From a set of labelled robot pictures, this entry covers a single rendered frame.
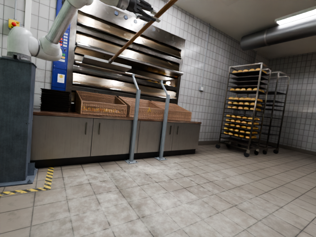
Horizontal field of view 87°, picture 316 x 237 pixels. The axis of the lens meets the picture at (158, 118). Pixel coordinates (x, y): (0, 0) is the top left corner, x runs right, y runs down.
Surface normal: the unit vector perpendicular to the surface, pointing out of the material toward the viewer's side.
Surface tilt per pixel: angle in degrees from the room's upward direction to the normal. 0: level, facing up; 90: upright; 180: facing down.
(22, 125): 90
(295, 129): 90
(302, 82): 90
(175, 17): 90
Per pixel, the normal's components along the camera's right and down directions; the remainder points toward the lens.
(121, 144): 0.55, 0.12
